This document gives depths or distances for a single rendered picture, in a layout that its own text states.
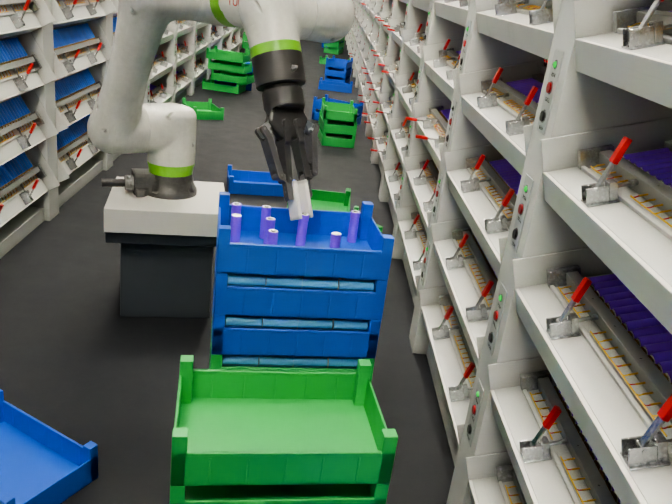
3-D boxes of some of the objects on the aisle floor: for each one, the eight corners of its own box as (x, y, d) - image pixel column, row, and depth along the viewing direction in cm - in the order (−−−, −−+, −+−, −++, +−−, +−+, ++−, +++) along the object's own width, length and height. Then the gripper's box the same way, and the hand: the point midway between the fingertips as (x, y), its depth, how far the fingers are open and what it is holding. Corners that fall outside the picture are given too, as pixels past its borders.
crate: (346, 255, 257) (349, 240, 252) (293, 249, 256) (294, 234, 251) (348, 203, 279) (351, 188, 273) (299, 198, 278) (300, 182, 272)
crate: (-96, 467, 131) (-101, 433, 128) (0, 418, 148) (-3, 386, 145) (7, 540, 118) (4, 504, 115) (98, 477, 135) (98, 444, 132)
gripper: (302, 93, 131) (321, 216, 132) (236, 93, 122) (257, 225, 123) (325, 83, 125) (345, 212, 126) (258, 83, 116) (280, 222, 117)
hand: (299, 200), depth 125 cm, fingers closed, pressing on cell
